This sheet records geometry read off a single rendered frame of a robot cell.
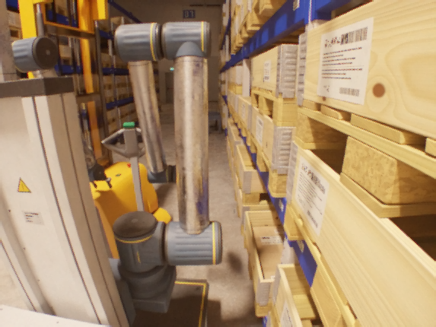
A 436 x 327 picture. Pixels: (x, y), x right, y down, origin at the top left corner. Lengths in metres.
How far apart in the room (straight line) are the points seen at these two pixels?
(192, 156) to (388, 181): 0.70
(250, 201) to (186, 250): 1.26
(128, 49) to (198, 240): 0.80
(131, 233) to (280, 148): 0.72
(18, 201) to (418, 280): 0.98
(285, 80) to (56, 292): 1.24
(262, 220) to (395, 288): 1.83
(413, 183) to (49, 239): 0.97
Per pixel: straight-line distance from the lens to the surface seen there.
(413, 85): 0.38
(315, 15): 0.91
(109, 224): 2.00
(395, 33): 0.43
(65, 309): 1.19
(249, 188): 2.13
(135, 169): 1.93
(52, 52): 1.29
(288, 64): 1.04
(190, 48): 0.95
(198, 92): 0.93
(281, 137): 1.06
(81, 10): 2.65
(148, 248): 1.05
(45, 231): 0.92
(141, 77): 1.05
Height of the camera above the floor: 1.72
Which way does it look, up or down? 20 degrees down
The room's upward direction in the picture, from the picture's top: straight up
